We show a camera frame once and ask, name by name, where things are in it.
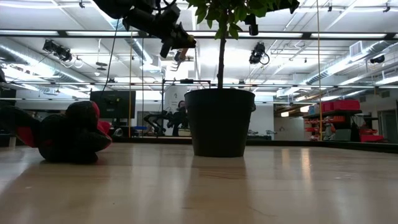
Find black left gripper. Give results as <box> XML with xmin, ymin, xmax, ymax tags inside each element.
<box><xmin>123</xmin><ymin>3</ymin><xmax>197</xmax><ymax>60</ymax></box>

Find red and black garden glove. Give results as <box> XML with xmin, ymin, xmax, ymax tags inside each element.
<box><xmin>0</xmin><ymin>100</ymin><xmax>113</xmax><ymax>165</ymax></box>

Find black ceiling spotlight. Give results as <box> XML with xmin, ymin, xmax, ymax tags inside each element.
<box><xmin>369</xmin><ymin>54</ymin><xmax>386</xmax><ymax>65</ymax></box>
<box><xmin>248</xmin><ymin>42</ymin><xmax>270</xmax><ymax>65</ymax></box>
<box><xmin>42</xmin><ymin>39</ymin><xmax>73</xmax><ymax>62</ymax></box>
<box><xmin>174</xmin><ymin>49</ymin><xmax>187</xmax><ymax>63</ymax></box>

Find person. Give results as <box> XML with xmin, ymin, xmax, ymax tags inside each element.
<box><xmin>172</xmin><ymin>100</ymin><xmax>190</xmax><ymax>137</ymax></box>

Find green plant in black pot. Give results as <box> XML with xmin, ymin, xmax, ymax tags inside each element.
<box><xmin>183</xmin><ymin>0</ymin><xmax>300</xmax><ymax>158</ymax></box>

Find shelf rack with red bins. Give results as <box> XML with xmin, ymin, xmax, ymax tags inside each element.
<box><xmin>303</xmin><ymin>99</ymin><xmax>363</xmax><ymax>141</ymax></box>

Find red storage boxes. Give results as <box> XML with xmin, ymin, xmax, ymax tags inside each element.
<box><xmin>359</xmin><ymin>124</ymin><xmax>386</xmax><ymax>143</ymax></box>

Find yellow cord with black knob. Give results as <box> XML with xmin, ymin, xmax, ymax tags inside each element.
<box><xmin>128</xmin><ymin>37</ymin><xmax>134</xmax><ymax>138</ymax></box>

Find black hanging cable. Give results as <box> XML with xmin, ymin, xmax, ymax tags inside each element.
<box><xmin>101</xmin><ymin>18</ymin><xmax>121</xmax><ymax>94</ymax></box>

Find yellow hanging power cable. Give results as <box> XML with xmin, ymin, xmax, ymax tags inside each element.
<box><xmin>316</xmin><ymin>0</ymin><xmax>322</xmax><ymax>141</ymax></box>

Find silver ventilation duct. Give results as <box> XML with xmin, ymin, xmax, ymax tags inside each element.
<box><xmin>306</xmin><ymin>40</ymin><xmax>398</xmax><ymax>85</ymax></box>

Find overhead light bar frame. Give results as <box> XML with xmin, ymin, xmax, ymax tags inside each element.
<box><xmin>0</xmin><ymin>29</ymin><xmax>398</xmax><ymax>40</ymax></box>

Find black aluminium table frame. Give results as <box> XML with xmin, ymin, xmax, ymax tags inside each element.
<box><xmin>111</xmin><ymin>136</ymin><xmax>398</xmax><ymax>154</ymax></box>

